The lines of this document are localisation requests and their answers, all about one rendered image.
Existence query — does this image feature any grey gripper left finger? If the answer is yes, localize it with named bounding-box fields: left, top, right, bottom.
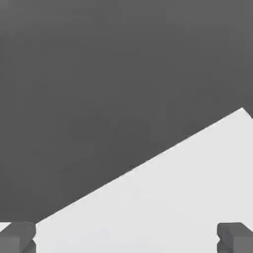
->
left=0, top=221, right=37, bottom=253

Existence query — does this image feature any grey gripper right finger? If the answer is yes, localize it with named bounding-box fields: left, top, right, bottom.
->
left=216, top=222, right=253, bottom=253

